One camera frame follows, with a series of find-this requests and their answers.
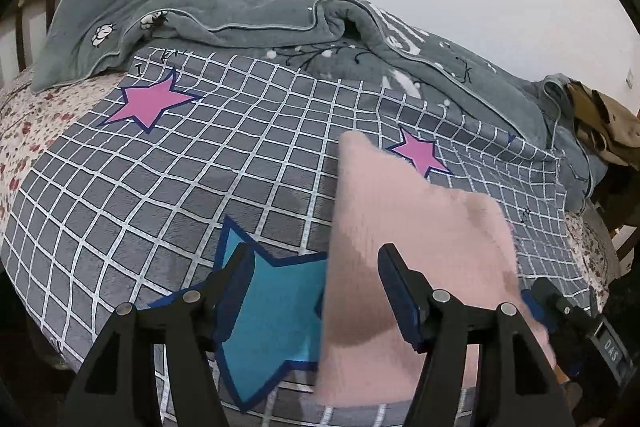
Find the pink knit garment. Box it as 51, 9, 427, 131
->
314, 130, 558, 408

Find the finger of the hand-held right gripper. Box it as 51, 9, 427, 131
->
520, 278, 568, 338

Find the grey-green embroidered quilt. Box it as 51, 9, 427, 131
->
30, 0, 608, 212

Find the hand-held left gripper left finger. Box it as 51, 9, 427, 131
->
62, 243, 256, 427

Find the floral bed sheet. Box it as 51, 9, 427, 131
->
0, 72, 621, 308

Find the grey checked blanket with stars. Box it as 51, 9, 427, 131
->
0, 47, 596, 427

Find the dark wooden chair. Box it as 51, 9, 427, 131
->
592, 162, 640, 265

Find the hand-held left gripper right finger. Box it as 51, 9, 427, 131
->
377, 243, 576, 427

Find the khaki cloth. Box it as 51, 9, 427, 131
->
565, 79, 640, 168

